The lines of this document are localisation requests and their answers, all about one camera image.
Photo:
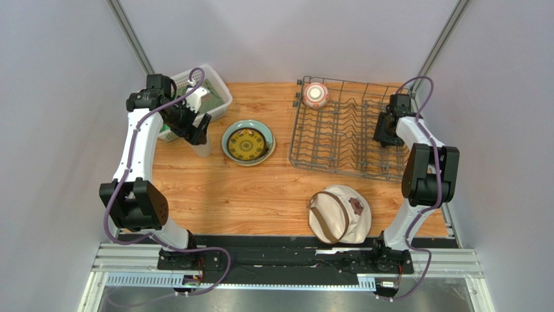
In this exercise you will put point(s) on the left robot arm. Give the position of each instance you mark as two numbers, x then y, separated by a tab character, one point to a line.
131	200

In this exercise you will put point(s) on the cream bucket hat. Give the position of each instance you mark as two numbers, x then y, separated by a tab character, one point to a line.
339	214

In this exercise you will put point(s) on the cream bird plate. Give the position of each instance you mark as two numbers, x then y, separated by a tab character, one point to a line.
271	147

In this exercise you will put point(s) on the olive green cloth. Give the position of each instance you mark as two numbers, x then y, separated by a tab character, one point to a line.
217	97

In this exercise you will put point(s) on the white plastic basket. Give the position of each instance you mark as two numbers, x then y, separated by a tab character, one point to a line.
151	103

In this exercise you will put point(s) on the light green flower plate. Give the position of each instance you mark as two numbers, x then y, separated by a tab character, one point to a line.
251	124

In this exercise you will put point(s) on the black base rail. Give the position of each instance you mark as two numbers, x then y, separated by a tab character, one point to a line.
288	261

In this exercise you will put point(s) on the red white ceramic bowl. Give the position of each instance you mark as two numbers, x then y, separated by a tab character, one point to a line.
315	95

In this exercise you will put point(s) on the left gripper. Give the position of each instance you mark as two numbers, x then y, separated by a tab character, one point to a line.
194	135

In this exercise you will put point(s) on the yellow patterned black-rim plate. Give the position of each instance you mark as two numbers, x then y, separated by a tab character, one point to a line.
247	144

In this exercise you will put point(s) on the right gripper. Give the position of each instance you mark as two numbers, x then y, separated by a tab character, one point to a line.
385	133

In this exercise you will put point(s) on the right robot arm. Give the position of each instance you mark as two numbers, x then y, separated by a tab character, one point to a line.
428	181

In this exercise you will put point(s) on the grey wire dish rack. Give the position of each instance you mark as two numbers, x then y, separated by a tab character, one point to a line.
338	138

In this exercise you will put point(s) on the beige ceramic cup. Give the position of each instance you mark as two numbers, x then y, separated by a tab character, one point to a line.
203	150

